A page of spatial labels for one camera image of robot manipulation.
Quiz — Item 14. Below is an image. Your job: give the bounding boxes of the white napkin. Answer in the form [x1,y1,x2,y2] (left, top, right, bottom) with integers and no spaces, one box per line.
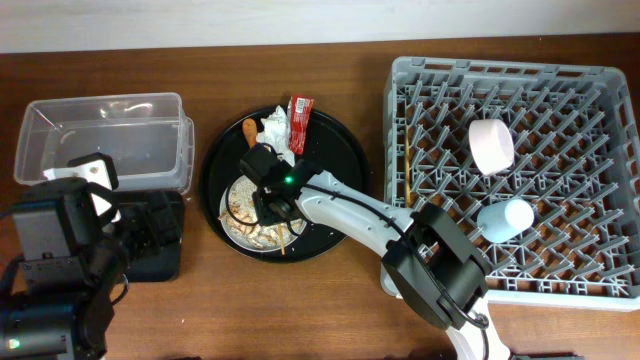
[256,106,295,166]

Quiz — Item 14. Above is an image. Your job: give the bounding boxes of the red snack wrapper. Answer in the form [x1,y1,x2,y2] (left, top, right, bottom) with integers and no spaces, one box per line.
[287,95,314,155]

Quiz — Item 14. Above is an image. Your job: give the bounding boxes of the light blue cup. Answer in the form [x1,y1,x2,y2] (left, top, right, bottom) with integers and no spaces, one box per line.
[477,198,534,243]

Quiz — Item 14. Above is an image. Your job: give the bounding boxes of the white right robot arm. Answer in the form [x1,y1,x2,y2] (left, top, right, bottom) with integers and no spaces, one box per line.
[240,158,512,360]

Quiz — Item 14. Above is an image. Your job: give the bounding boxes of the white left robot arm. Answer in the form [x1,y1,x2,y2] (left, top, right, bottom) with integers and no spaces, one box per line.
[1,177,184,359]

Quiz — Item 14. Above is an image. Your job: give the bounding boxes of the grey dishwasher rack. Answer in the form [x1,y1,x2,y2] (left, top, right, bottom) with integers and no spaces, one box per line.
[383,57,639,311]

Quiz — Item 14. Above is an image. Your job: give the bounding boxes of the black rectangular tray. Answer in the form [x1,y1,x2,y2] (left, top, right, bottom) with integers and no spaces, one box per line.
[115,190,185,283]

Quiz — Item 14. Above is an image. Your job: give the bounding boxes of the grey plate with food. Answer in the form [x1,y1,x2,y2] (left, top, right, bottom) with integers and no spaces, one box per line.
[218,175,310,253]

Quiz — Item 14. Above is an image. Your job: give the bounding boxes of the round black tray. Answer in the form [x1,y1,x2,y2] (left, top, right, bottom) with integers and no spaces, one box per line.
[199,110,371,263]

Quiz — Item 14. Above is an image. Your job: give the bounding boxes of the orange carrot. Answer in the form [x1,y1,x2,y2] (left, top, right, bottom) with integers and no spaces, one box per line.
[242,118,258,148]

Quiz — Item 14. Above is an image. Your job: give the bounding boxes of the clear plastic bin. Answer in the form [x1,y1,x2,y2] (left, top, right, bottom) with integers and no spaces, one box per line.
[14,92,195,195]

